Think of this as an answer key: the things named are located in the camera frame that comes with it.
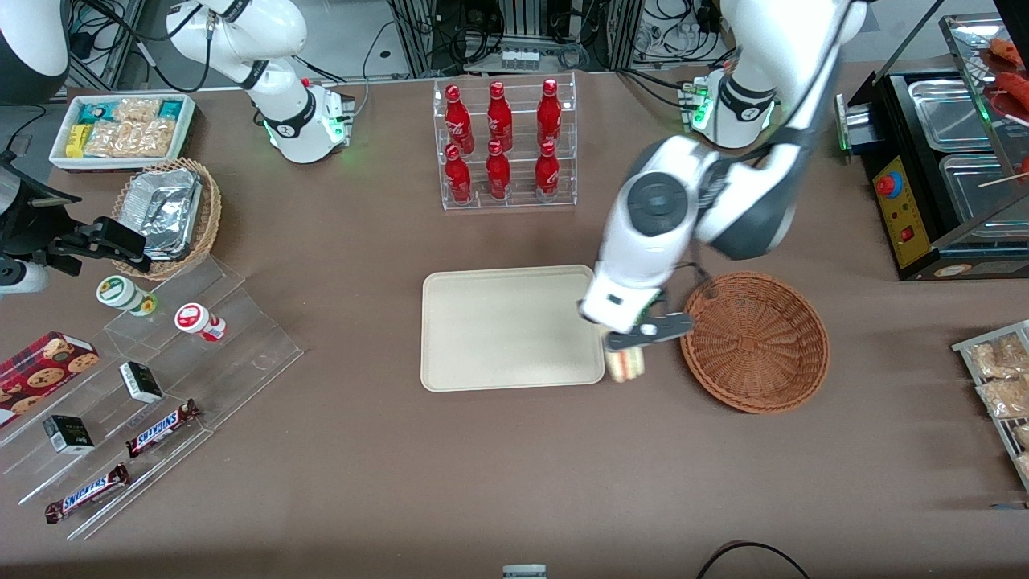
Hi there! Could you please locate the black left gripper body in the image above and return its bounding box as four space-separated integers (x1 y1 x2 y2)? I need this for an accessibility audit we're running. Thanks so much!
609 314 694 345

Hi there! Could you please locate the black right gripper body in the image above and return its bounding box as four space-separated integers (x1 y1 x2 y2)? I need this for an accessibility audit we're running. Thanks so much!
48 216 151 276

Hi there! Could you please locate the triangle sandwich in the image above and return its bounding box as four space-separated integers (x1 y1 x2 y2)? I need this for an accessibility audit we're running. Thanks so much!
607 346 646 384

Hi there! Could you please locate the aluminium foil tray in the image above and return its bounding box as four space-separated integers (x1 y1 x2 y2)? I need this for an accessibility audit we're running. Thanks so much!
121 167 203 262

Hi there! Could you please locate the round brown wicker basket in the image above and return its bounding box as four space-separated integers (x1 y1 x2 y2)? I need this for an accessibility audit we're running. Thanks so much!
679 272 830 415

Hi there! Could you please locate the light wicker basket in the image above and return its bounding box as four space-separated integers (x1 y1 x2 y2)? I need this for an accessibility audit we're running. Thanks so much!
111 158 223 281

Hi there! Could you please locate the cream rectangular tray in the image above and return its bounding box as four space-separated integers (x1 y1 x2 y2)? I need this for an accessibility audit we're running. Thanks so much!
420 265 606 393

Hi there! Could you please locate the green lid cup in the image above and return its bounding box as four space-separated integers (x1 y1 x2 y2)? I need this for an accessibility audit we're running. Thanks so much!
96 275 158 317

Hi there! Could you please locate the large clear cracker bag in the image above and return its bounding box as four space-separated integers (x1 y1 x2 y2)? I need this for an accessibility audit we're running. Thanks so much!
84 119 175 158

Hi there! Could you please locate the red lid cup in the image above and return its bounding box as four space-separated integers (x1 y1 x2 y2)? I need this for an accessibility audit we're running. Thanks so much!
174 302 228 343

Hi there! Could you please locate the white snack bin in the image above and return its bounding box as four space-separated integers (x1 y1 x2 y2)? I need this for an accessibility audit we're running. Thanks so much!
48 93 196 174

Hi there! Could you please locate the small black box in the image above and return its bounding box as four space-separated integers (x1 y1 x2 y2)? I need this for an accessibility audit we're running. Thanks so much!
119 361 164 404
42 415 95 455

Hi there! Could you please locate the red tartan cookie box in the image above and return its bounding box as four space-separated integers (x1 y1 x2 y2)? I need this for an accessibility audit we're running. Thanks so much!
0 331 101 413

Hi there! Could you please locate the clear acrylic step display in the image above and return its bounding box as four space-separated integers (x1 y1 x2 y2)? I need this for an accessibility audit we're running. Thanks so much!
0 256 305 541

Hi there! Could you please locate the clear acrylic bottle rack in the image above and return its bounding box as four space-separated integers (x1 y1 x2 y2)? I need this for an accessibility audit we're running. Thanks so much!
433 72 578 211

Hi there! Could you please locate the red cola bottle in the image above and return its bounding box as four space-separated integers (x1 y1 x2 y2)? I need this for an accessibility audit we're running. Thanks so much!
445 84 475 154
487 81 514 152
535 141 560 202
486 140 511 200
445 143 473 204
537 78 562 147

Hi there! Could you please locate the snickers chocolate bar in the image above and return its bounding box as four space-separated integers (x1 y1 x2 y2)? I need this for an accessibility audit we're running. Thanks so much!
44 463 130 524
125 399 202 459

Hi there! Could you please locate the black food warmer machine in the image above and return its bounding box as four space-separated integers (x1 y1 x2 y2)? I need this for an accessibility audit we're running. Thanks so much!
834 12 1029 282

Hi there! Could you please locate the clear pastry bag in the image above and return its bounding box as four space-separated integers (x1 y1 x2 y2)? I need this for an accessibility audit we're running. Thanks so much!
977 376 1029 419
969 334 1029 379

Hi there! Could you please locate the steel warmer pan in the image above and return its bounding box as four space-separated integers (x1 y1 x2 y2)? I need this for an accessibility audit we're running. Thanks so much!
908 78 995 154
939 153 1029 242

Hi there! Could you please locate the red fried food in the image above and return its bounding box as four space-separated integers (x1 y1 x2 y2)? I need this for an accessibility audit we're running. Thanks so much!
989 36 1029 121

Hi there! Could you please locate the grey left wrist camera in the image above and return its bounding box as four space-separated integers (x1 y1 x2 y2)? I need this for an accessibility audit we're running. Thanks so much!
579 269 668 335

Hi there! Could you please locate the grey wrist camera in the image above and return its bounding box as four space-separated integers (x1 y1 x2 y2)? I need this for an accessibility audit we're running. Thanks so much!
579 269 668 335
0 261 49 295

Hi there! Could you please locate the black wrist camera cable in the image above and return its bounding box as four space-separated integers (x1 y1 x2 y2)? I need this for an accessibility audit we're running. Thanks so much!
666 259 718 316

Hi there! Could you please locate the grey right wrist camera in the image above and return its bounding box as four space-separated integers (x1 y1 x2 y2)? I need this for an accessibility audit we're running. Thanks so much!
0 261 49 295

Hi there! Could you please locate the black floor cable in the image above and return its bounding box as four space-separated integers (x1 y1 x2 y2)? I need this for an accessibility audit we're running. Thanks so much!
695 541 813 579

